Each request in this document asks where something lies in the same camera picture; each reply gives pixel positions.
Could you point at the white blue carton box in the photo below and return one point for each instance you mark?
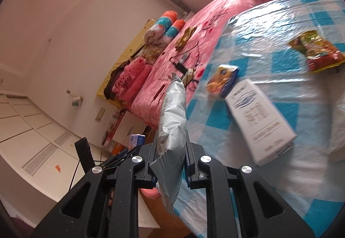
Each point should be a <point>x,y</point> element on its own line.
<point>258,119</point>

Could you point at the small silver packet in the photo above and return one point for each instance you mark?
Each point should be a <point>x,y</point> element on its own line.
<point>184,58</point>

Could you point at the stack of orange boxes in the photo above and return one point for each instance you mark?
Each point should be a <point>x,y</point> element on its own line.
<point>113,145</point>

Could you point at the pink plastic basin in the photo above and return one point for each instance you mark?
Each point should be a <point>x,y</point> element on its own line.
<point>151,193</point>

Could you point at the yellow green snack bag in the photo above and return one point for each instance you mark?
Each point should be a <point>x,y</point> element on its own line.
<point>318,52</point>

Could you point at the small wall fixture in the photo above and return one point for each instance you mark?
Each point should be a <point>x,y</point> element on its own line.
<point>76,100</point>

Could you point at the white nightstand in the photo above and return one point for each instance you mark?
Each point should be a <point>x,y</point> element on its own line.
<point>126,127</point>

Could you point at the blue white small carton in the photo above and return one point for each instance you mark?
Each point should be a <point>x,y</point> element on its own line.
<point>137,140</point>

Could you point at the floral rolled quilt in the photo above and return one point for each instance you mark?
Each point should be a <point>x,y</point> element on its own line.
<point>161,25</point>
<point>176,29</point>

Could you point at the pink bed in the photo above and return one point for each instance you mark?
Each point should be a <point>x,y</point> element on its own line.
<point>215,6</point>

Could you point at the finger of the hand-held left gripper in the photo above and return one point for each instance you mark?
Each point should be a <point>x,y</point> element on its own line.
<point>121,157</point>
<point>84,153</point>

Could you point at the yellow floral pillow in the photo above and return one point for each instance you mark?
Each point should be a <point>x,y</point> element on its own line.
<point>152,50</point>

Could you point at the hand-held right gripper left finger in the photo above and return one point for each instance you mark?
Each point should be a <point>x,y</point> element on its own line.
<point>147,170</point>

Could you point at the wall socket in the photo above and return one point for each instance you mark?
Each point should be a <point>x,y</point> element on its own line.
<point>101,114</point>

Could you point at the yellow tissue packet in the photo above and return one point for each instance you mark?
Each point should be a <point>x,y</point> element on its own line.
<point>222,81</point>

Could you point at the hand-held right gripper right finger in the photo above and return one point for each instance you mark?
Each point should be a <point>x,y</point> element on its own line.
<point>192,170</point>

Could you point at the folded pink blanket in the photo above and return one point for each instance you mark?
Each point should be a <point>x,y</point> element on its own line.
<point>132,79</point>

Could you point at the gold wrapper on bed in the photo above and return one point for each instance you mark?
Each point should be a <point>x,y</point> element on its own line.
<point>186,34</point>

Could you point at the silver foil bag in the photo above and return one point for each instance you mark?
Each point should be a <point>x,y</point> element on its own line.
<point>173,119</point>

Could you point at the dark brown blanket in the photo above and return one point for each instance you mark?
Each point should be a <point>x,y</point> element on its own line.
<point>113,76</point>

